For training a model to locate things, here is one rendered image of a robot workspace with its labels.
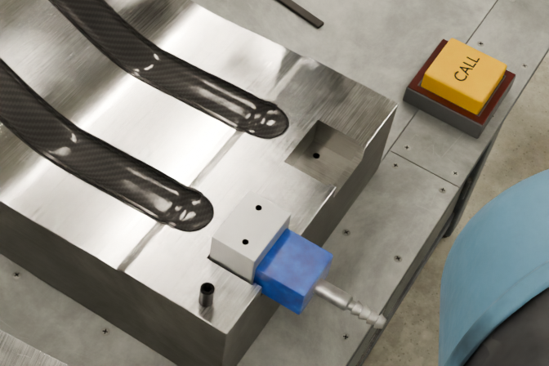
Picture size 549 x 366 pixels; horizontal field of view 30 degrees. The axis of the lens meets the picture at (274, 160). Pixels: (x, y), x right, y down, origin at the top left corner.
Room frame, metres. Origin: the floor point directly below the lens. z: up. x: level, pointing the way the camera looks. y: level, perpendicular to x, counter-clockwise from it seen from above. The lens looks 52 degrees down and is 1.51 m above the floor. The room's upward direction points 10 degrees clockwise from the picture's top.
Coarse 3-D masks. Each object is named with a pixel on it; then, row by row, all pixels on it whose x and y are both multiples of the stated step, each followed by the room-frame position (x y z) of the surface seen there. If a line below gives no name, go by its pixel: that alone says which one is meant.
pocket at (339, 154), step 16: (320, 128) 0.54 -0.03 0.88; (304, 144) 0.52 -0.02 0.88; (320, 144) 0.54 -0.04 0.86; (336, 144) 0.53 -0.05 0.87; (352, 144) 0.53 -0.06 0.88; (288, 160) 0.50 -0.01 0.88; (304, 160) 0.52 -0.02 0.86; (320, 160) 0.52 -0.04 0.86; (336, 160) 0.52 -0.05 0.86; (352, 160) 0.52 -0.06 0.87; (320, 176) 0.51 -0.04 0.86; (336, 176) 0.51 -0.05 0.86; (336, 192) 0.48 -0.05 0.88
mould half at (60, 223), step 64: (0, 0) 0.57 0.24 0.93; (128, 0) 0.63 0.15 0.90; (64, 64) 0.55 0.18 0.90; (192, 64) 0.58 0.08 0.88; (256, 64) 0.59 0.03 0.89; (320, 64) 0.60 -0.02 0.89; (0, 128) 0.47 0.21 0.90; (128, 128) 0.50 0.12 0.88; (192, 128) 0.51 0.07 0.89; (384, 128) 0.56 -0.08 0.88; (0, 192) 0.42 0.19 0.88; (64, 192) 0.43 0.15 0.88; (256, 192) 0.46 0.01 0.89; (320, 192) 0.47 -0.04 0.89; (64, 256) 0.39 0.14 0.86; (128, 256) 0.39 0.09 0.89; (192, 256) 0.39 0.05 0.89; (128, 320) 0.37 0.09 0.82; (192, 320) 0.35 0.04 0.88; (256, 320) 0.38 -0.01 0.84
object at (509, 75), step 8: (440, 48) 0.72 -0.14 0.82; (432, 56) 0.71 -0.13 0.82; (424, 64) 0.69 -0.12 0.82; (424, 72) 0.68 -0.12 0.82; (416, 80) 0.67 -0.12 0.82; (504, 80) 0.69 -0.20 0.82; (416, 88) 0.66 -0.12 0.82; (504, 88) 0.68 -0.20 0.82; (432, 96) 0.65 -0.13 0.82; (496, 96) 0.67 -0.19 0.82; (448, 104) 0.65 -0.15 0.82; (488, 104) 0.66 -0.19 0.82; (496, 104) 0.66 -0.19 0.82; (464, 112) 0.64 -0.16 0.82; (488, 112) 0.65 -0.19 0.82; (472, 120) 0.63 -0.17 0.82; (480, 120) 0.63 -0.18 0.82
